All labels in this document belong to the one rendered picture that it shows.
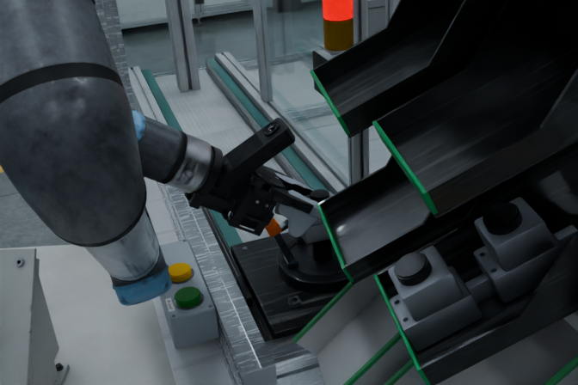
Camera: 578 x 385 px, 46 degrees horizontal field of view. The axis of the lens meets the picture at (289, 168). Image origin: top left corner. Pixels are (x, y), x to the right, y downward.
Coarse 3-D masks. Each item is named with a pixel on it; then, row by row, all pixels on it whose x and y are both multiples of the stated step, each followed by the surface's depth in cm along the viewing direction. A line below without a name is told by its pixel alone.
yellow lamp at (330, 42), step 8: (328, 24) 110; (336, 24) 109; (344, 24) 110; (352, 24) 111; (328, 32) 111; (336, 32) 110; (344, 32) 110; (352, 32) 111; (328, 40) 112; (336, 40) 111; (344, 40) 111; (352, 40) 112; (328, 48) 112; (336, 48) 111; (344, 48) 111
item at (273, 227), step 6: (270, 222) 101; (276, 222) 101; (282, 222) 102; (288, 222) 102; (270, 228) 100; (276, 228) 100; (282, 228) 101; (270, 234) 100; (276, 234) 101; (276, 240) 102; (282, 240) 102; (282, 246) 102; (282, 252) 103; (288, 252) 103; (288, 258) 104; (294, 258) 104
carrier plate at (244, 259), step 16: (256, 240) 115; (272, 240) 115; (288, 240) 115; (240, 256) 111; (256, 256) 111; (272, 256) 111; (256, 272) 107; (272, 272) 107; (256, 288) 103; (272, 288) 103; (288, 288) 103; (256, 304) 102; (272, 304) 100; (288, 304) 99; (304, 304) 99; (320, 304) 99; (272, 320) 97; (288, 320) 96; (304, 320) 96; (272, 336) 96
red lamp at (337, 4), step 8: (328, 0) 108; (336, 0) 108; (344, 0) 108; (352, 0) 109; (328, 8) 109; (336, 8) 108; (344, 8) 108; (352, 8) 110; (328, 16) 110; (336, 16) 109; (344, 16) 109; (352, 16) 110
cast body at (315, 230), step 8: (312, 192) 102; (320, 192) 102; (328, 192) 102; (320, 200) 100; (312, 224) 101; (320, 224) 101; (304, 232) 101; (312, 232) 101; (320, 232) 102; (304, 240) 102; (312, 240) 102; (320, 240) 102
